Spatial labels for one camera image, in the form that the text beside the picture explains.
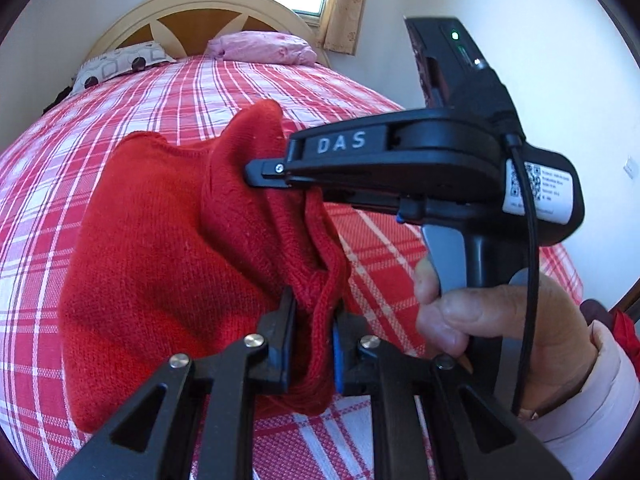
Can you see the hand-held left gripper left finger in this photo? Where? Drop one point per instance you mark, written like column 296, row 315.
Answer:
column 280, row 355

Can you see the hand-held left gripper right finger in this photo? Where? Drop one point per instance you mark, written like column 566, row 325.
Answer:
column 338, row 360

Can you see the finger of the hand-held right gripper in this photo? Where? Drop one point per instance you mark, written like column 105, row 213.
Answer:
column 380, row 202
column 267, row 172

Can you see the red knitted sweater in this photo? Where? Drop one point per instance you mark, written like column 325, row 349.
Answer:
column 160, row 260

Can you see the person's right forearm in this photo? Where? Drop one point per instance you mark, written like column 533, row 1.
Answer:
column 600, row 410

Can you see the person's right hand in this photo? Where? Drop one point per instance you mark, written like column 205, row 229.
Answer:
column 550, row 340

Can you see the pink pillow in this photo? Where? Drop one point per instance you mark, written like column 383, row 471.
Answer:
column 265, row 47

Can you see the red white plaid blanket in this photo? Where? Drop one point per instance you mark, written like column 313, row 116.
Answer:
column 165, row 95

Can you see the cream wooden headboard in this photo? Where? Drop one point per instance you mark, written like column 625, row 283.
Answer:
column 200, row 10

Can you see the yellow patterned curtain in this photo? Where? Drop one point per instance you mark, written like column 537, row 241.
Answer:
column 345, row 5

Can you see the white patterned pillow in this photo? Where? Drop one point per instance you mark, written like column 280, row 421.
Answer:
column 115, row 65

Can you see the dark object beside pillow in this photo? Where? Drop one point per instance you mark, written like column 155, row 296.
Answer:
column 57, row 100

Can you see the red cloth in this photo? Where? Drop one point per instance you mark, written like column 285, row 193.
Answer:
column 627, row 332

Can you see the white wall outlet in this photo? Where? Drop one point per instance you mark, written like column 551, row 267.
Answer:
column 631, row 167

